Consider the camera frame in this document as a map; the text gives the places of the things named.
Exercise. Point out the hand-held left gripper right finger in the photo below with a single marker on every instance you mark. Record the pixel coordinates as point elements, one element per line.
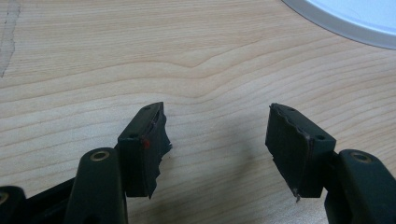
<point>308,155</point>

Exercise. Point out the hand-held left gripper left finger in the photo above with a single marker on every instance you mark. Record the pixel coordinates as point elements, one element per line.
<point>137,155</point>

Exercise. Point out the white round plate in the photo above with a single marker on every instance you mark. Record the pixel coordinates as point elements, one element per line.
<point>358,15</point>

